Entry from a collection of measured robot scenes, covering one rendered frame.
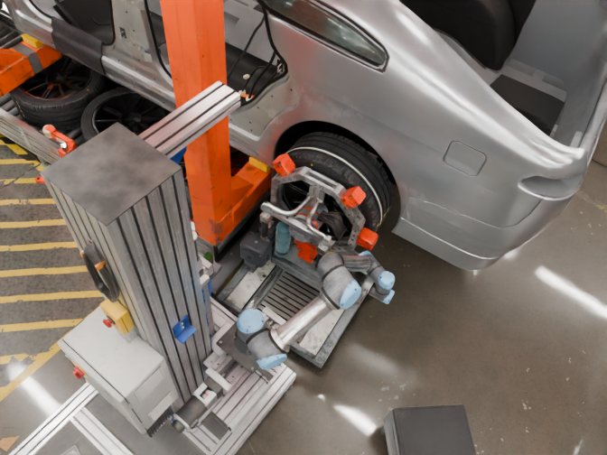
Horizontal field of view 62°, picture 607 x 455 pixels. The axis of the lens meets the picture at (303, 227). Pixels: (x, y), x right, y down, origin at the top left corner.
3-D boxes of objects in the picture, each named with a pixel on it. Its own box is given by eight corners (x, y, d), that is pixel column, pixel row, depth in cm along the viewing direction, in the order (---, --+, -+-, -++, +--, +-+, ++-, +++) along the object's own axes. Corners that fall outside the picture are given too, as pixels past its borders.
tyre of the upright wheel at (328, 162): (282, 120, 283) (303, 205, 330) (257, 144, 270) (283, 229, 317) (391, 143, 251) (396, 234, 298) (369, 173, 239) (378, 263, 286)
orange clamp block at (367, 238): (361, 233, 274) (377, 241, 272) (355, 244, 270) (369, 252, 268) (364, 226, 269) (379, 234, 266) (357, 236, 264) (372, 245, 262)
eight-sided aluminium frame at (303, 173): (353, 258, 293) (372, 200, 248) (348, 266, 290) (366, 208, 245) (275, 213, 306) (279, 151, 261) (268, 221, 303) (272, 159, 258)
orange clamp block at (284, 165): (296, 166, 264) (287, 153, 260) (288, 175, 260) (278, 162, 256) (288, 168, 269) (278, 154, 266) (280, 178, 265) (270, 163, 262)
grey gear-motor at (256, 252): (294, 239, 357) (298, 209, 328) (260, 283, 335) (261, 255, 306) (273, 227, 361) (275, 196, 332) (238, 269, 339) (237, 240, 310)
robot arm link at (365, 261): (302, 263, 216) (358, 263, 256) (316, 283, 211) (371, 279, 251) (319, 244, 211) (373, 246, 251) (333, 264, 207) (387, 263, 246)
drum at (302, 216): (328, 221, 281) (331, 206, 270) (308, 247, 270) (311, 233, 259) (306, 208, 285) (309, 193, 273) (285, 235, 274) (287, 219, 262)
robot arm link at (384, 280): (371, 269, 240) (367, 280, 249) (386, 287, 235) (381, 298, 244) (384, 262, 242) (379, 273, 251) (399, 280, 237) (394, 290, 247)
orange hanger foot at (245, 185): (281, 175, 331) (284, 137, 303) (233, 229, 304) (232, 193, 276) (260, 163, 335) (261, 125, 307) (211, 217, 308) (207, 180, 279)
